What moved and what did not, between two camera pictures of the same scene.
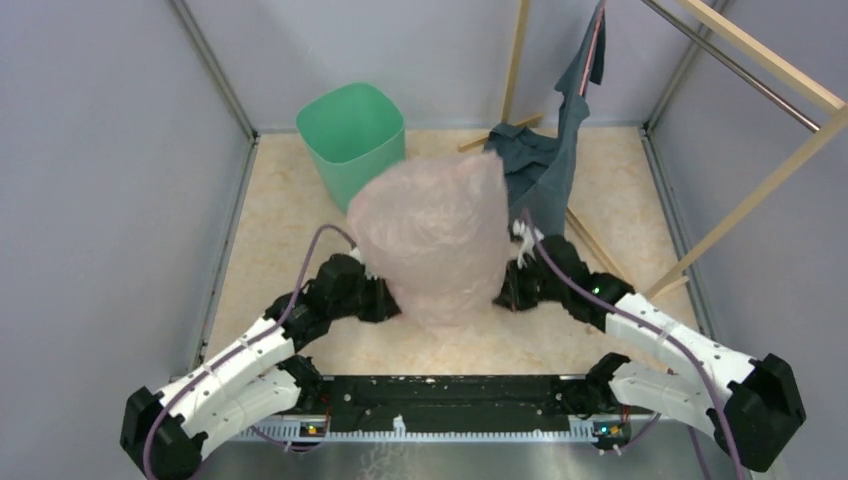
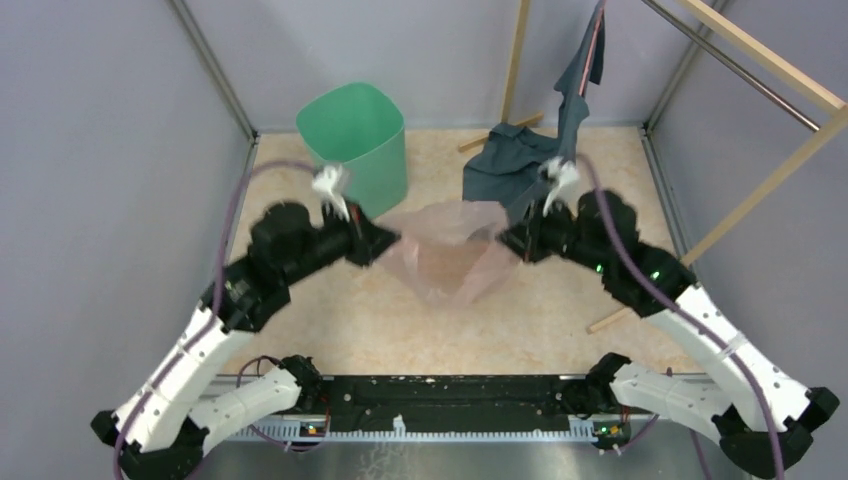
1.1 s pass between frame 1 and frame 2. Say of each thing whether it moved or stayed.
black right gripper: moved
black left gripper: moved
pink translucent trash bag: moved
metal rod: stayed
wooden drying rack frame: stayed
